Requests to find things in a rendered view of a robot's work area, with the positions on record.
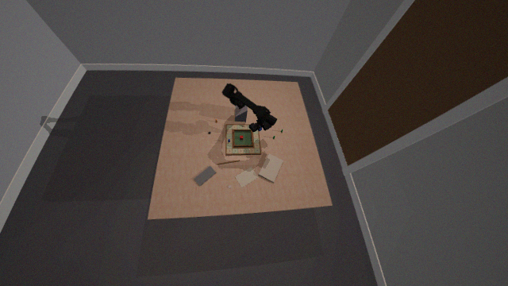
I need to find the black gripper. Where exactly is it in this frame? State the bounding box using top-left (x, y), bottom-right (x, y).
top-left (249, 118), bottom-right (264, 132)

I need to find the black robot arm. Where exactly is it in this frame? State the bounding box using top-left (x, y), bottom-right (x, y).
top-left (222, 83), bottom-right (277, 130)

